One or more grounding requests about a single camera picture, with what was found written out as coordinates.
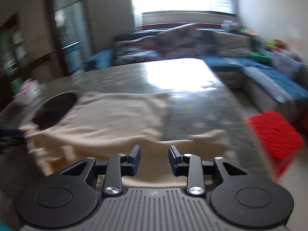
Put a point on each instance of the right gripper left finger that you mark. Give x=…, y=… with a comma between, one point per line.
x=70, y=196

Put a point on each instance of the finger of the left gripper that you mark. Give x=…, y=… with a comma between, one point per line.
x=11, y=137

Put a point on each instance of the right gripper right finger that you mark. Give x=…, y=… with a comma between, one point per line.
x=238, y=198

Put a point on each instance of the beige cotton t-shirt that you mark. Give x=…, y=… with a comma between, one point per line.
x=103, y=124

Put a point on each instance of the round black induction cooktop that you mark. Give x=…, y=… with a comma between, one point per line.
x=54, y=109

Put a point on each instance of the pink tissue box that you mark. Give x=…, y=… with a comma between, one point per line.
x=28, y=92

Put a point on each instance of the red plastic stool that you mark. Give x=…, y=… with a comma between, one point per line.
x=278, y=137

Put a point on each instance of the dark wooden display cabinet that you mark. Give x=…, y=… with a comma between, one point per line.
x=14, y=57

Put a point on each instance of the light blue small cabinet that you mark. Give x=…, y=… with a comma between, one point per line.
x=73, y=56

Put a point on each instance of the blue corner sofa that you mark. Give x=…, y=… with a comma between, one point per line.
x=256, y=71

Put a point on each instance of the clear plastic storage box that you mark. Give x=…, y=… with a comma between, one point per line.
x=287, y=63

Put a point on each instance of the green plastic bowl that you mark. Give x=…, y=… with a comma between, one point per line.
x=260, y=57

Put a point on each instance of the plain beige cushion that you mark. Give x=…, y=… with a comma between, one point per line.
x=232, y=45

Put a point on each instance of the colourful plush toys pile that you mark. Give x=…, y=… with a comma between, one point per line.
x=276, y=45

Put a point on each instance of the flat butterfly print pillow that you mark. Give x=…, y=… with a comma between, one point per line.
x=138, y=50

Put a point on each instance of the upright butterfly print pillow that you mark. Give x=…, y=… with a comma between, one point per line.
x=182, y=37

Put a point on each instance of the panda plush toy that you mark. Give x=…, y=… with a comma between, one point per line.
x=230, y=25

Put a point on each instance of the dark wooden door frame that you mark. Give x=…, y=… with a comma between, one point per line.
x=68, y=22

